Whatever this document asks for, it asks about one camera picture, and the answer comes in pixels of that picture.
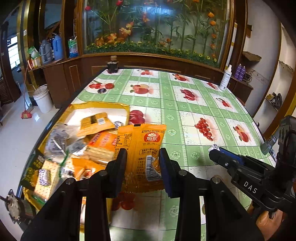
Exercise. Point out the orange snack packet with barcode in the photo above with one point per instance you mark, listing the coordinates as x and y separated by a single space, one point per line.
142 143

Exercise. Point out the white plastic bucket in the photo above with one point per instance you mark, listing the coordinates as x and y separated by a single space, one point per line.
43 99

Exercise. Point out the small dark jar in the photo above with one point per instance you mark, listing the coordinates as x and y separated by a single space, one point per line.
112 65

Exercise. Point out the grey metal cylinder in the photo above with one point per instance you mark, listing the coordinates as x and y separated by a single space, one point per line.
268 145

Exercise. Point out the large flower painting frame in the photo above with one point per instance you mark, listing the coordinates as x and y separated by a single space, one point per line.
194 30

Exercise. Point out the green cracker packet Weidan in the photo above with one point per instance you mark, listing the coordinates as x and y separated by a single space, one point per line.
57 168

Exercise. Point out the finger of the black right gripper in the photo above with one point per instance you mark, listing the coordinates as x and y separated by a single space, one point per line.
230 154
224 161

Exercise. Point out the white blue-dotted candy cube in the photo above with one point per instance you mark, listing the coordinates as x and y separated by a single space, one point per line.
118 124
214 147
44 177

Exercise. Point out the small electric motor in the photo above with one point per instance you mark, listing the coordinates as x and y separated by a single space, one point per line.
19 209

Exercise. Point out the yellow cardboard box tray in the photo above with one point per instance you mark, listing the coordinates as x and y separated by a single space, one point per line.
72 116

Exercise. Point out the green white plastic bag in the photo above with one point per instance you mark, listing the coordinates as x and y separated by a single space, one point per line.
73 47

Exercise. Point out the fruit pattern green tablecloth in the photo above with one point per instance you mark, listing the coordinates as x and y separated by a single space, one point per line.
197 115

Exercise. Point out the small orange packet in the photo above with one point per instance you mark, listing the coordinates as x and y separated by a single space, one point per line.
84 168

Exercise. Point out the dark green snack packet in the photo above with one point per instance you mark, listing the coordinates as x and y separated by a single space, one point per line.
36 160

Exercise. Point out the orange cracker packet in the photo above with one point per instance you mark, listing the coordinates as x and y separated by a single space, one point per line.
101 148

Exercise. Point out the person right hand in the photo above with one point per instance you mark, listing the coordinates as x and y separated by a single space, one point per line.
268 226

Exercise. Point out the white spray bottle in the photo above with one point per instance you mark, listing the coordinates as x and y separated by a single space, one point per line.
226 78

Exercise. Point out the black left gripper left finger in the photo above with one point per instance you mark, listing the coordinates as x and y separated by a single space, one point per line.
59 218

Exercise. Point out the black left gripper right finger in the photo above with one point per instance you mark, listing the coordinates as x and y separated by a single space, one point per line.
226 218

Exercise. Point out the grey thermos jug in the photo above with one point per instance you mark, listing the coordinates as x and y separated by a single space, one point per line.
45 52

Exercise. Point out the red broom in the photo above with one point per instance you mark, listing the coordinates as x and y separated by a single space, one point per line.
27 113

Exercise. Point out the clear plastic snack bag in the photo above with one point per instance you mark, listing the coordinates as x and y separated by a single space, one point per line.
63 140

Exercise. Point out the blue thermos jug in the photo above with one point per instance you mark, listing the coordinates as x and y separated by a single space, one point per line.
57 47

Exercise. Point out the purple bottles pair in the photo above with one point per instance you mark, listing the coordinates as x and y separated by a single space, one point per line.
240 72

